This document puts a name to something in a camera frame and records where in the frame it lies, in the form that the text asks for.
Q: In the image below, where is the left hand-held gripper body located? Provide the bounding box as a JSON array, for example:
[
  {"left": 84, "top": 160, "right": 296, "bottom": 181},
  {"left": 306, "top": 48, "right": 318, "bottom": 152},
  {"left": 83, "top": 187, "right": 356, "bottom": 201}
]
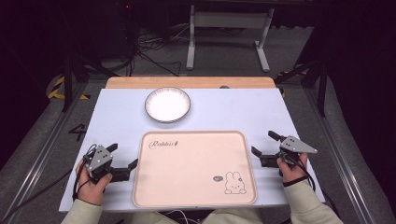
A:
[{"left": 84, "top": 144, "right": 131, "bottom": 185}]

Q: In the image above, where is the pale blue table mat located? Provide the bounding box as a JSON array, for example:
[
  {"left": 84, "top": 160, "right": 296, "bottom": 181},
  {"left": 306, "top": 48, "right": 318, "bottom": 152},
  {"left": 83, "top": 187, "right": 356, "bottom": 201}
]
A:
[{"left": 58, "top": 88, "right": 326, "bottom": 214}]

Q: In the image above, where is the aluminium floor rail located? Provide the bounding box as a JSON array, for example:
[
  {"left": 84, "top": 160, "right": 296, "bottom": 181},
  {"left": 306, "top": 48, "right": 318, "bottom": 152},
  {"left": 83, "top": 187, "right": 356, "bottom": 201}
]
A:
[
  {"left": 0, "top": 82, "right": 89, "bottom": 224},
  {"left": 303, "top": 88, "right": 379, "bottom": 224}
]

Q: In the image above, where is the black tripod stand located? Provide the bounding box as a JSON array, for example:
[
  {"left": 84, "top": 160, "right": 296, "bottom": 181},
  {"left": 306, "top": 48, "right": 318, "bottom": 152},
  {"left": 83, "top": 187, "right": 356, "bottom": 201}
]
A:
[
  {"left": 60, "top": 52, "right": 120, "bottom": 114},
  {"left": 274, "top": 59, "right": 330, "bottom": 118}
]

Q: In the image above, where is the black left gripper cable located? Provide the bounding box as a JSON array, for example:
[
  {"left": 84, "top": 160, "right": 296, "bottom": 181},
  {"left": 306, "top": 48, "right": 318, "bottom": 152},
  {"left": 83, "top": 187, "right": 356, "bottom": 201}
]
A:
[{"left": 0, "top": 143, "right": 98, "bottom": 224}]

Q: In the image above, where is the black wristband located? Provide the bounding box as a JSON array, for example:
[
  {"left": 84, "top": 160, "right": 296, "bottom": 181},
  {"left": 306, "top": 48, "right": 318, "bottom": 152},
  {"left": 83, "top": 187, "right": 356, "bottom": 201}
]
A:
[{"left": 282, "top": 175, "right": 309, "bottom": 189}]

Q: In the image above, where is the white plate with dark rim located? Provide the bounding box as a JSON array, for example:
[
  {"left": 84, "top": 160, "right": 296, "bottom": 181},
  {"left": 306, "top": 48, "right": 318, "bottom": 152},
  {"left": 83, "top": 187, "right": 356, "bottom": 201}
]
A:
[{"left": 144, "top": 86, "right": 191, "bottom": 124}]

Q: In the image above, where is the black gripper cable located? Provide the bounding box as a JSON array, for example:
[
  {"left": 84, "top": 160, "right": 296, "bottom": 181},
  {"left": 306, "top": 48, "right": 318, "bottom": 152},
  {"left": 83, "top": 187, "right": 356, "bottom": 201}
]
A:
[
  {"left": 288, "top": 153, "right": 318, "bottom": 192},
  {"left": 0, "top": 143, "right": 98, "bottom": 224}
]

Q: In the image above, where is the person's right hand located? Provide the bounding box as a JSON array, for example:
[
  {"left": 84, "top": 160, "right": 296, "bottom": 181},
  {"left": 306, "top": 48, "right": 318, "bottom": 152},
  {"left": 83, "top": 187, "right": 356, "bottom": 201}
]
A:
[{"left": 276, "top": 152, "right": 309, "bottom": 188}]

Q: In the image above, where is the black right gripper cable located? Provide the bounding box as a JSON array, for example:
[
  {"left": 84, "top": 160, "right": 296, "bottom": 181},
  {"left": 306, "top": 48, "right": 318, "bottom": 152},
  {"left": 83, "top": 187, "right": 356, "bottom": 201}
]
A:
[{"left": 288, "top": 153, "right": 318, "bottom": 192}]

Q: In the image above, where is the bundle of floor cables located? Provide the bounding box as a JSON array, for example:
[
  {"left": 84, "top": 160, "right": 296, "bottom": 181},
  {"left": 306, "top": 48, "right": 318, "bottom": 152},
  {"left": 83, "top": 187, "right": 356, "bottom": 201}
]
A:
[{"left": 124, "top": 24, "right": 194, "bottom": 77}]

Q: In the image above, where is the person's left hand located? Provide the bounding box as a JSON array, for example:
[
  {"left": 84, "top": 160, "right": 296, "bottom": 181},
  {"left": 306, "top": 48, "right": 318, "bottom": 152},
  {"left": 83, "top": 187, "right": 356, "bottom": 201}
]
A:
[{"left": 75, "top": 158, "right": 113, "bottom": 206}]

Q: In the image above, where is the white metal stand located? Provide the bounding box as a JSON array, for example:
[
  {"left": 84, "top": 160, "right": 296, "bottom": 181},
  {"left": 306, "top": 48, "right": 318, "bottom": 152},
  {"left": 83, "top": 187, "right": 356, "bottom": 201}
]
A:
[{"left": 186, "top": 4, "right": 276, "bottom": 74}]

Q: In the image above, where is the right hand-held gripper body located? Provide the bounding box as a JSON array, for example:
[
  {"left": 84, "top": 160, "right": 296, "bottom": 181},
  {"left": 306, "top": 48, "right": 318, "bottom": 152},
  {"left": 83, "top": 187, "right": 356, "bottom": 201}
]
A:
[{"left": 260, "top": 134, "right": 318, "bottom": 169}]

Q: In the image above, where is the pink tray with rabbit print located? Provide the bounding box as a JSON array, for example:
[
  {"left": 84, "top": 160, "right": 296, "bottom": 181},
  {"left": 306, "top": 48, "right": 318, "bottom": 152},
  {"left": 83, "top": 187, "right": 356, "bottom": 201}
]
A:
[{"left": 132, "top": 130, "right": 258, "bottom": 208}]

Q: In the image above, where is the yellow and black floor tape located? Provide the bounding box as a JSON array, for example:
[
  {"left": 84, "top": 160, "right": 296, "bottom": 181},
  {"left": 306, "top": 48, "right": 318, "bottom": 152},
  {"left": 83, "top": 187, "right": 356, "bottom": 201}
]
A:
[{"left": 277, "top": 69, "right": 309, "bottom": 98}]

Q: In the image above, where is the thin white cable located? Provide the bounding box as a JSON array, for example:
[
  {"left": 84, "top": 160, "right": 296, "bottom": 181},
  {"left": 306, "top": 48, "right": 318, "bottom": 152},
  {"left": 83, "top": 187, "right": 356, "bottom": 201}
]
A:
[{"left": 162, "top": 209, "right": 200, "bottom": 224}]

